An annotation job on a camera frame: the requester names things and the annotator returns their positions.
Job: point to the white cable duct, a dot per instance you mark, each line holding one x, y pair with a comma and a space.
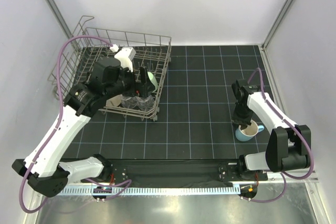
92, 190

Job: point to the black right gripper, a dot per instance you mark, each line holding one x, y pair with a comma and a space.
238, 120

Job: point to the small clear faceted glass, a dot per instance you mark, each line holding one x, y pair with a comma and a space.
129, 102

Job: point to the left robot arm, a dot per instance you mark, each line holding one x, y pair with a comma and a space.
43, 170

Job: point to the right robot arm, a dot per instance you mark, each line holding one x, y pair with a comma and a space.
289, 144

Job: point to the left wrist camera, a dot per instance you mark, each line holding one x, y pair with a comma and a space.
125, 55

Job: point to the blue mug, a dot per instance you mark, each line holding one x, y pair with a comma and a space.
245, 133

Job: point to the beige cup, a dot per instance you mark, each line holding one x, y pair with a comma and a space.
115, 101

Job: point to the light green cup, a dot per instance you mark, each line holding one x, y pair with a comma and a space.
153, 81

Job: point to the large clear faceted glass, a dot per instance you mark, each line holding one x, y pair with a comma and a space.
145, 104

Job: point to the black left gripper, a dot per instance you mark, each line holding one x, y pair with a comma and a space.
144, 89

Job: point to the black gridded mat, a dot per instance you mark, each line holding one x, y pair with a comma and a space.
195, 109

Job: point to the grey wire dish rack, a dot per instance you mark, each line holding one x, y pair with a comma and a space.
89, 44

